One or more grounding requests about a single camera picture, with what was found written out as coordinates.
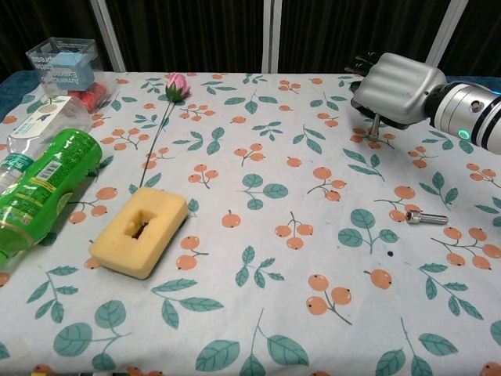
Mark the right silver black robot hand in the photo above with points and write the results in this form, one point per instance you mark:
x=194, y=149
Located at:
x=399, y=86

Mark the silver bolt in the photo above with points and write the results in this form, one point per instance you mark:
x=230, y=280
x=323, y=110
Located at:
x=428, y=217
x=375, y=127

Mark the black pleated curtain panel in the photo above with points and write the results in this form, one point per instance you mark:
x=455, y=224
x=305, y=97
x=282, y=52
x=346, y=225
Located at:
x=188, y=35
x=483, y=39
x=352, y=31
x=39, y=23

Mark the floral print tablecloth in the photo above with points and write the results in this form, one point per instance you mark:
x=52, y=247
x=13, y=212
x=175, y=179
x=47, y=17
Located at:
x=274, y=235

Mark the pink artificial rose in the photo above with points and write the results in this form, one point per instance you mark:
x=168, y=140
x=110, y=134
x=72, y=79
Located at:
x=178, y=84

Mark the yellow sponge block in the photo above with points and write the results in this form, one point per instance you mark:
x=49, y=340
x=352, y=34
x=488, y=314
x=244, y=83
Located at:
x=164, y=211

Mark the red small items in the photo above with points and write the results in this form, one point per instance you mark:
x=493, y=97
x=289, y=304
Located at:
x=92, y=96

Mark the light blue cube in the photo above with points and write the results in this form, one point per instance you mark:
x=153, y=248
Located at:
x=76, y=64

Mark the clear plastic water bottle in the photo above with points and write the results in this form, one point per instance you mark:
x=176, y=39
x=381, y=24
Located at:
x=58, y=113

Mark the green plastic bottle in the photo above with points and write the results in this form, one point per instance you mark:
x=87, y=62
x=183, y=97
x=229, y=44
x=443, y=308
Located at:
x=51, y=172

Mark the clear plastic box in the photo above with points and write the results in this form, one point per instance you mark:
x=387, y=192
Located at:
x=39, y=58

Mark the aluminium screen post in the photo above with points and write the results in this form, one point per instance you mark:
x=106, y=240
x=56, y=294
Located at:
x=446, y=35
x=109, y=35
x=271, y=35

